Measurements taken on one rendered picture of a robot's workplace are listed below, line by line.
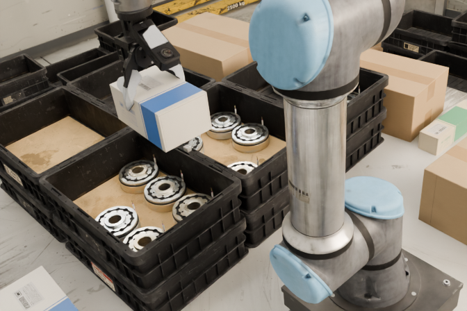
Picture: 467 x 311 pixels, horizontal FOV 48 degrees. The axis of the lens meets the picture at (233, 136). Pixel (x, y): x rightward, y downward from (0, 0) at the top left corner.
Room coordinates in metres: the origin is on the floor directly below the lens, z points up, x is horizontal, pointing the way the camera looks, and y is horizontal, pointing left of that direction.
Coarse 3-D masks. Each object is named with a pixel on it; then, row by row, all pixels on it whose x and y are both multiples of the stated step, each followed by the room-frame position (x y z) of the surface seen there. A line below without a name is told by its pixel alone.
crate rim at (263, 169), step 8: (208, 88) 1.36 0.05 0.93; (232, 88) 1.34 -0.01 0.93; (248, 96) 1.29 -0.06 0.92; (256, 96) 1.27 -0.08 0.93; (272, 104) 1.22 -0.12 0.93; (280, 104) 1.22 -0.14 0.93; (184, 144) 1.08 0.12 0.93; (192, 152) 1.04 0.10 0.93; (200, 152) 1.04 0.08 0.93; (280, 152) 1.00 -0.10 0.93; (208, 160) 1.00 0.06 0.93; (216, 160) 0.99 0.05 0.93; (272, 160) 0.97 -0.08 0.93; (280, 160) 0.98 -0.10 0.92; (224, 168) 0.96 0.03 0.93; (256, 168) 0.95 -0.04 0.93; (264, 168) 0.95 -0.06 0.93; (272, 168) 0.96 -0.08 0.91; (240, 176) 0.92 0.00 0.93; (248, 176) 0.92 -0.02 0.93; (256, 176) 0.93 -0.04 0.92; (248, 184) 0.91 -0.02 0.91
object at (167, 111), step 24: (144, 72) 1.08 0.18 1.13; (168, 72) 1.07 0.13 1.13; (120, 96) 1.01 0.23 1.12; (144, 96) 0.97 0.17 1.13; (168, 96) 0.95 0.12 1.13; (192, 96) 0.94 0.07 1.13; (144, 120) 0.94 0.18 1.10; (168, 120) 0.90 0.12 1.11; (192, 120) 0.93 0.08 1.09; (168, 144) 0.89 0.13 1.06
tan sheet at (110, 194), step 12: (108, 180) 1.10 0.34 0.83; (96, 192) 1.06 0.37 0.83; (108, 192) 1.05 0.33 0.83; (120, 192) 1.05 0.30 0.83; (192, 192) 1.01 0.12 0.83; (84, 204) 1.02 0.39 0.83; (96, 204) 1.01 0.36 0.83; (108, 204) 1.01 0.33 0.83; (120, 204) 1.00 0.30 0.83; (144, 204) 0.99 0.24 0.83; (96, 216) 0.97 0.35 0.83; (144, 216) 0.95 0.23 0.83; (156, 216) 0.94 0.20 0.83; (168, 216) 0.94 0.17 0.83; (168, 228) 0.89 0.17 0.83
